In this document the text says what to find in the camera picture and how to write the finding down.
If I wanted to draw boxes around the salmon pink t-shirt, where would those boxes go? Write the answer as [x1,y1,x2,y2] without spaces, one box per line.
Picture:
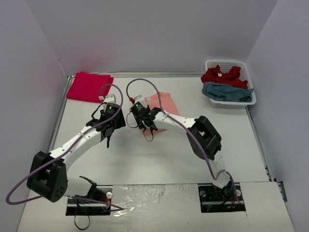
[142,91,181,135]

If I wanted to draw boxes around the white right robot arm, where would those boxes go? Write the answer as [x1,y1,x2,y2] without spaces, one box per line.
[129,102,232,200]

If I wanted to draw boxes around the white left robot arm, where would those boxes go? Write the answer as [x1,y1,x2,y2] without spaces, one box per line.
[27,103,126,203]

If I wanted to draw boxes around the blue-grey t-shirt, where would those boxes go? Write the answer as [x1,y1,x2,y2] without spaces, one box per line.
[202,82,254,102]

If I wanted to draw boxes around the dark red t-shirt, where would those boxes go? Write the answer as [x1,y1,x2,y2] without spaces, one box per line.
[201,65,248,89]

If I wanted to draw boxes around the white plastic laundry basket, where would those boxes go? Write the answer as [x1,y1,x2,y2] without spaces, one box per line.
[201,59,256,109]

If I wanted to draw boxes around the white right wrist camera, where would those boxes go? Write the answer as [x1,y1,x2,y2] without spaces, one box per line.
[129,95,147,108]

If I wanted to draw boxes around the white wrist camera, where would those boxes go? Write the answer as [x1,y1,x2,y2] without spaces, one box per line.
[129,95,147,108]
[98,94,116,103]

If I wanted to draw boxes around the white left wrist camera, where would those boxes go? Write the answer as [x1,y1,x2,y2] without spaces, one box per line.
[98,94,116,103]

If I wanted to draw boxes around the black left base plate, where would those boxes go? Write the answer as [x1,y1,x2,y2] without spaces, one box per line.
[65,186,112,216]

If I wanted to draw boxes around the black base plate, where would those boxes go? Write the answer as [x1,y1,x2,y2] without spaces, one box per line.
[65,186,112,216]
[198,183,246,213]

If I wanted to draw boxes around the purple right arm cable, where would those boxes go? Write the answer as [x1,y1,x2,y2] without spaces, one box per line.
[126,78,242,203]

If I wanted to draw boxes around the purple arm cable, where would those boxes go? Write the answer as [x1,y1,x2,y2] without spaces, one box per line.
[126,78,242,203]
[6,83,125,213]

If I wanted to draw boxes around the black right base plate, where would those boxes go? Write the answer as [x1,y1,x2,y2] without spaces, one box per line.
[198,183,246,213]

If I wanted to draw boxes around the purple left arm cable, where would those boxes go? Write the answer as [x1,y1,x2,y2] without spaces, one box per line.
[6,83,125,213]

